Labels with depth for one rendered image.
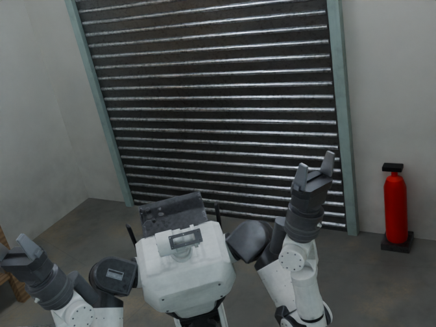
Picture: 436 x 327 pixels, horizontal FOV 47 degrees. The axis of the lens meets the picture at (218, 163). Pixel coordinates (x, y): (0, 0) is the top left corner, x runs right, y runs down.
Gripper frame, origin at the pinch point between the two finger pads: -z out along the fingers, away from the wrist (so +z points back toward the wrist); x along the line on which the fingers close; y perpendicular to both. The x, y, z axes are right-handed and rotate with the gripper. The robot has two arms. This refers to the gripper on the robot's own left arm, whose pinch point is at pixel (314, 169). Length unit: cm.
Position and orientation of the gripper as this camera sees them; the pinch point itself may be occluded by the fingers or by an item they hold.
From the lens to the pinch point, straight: 120.1
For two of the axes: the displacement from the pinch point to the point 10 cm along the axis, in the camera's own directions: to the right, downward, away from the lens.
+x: -7.1, 2.8, -6.5
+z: -1.0, 8.7, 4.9
